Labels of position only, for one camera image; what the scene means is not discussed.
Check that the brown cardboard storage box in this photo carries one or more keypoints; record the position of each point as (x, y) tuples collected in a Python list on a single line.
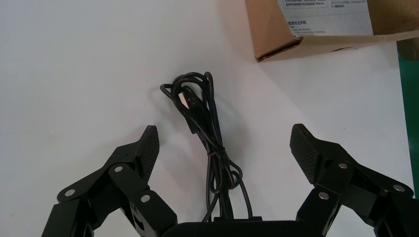
[(268, 32)]

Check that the white printed instruction sheet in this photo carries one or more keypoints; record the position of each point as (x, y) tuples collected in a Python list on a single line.
[(327, 23)]

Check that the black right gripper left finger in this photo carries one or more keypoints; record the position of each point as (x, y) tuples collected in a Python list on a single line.
[(131, 183)]

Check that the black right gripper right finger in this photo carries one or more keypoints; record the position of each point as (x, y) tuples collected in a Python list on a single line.
[(330, 170)]

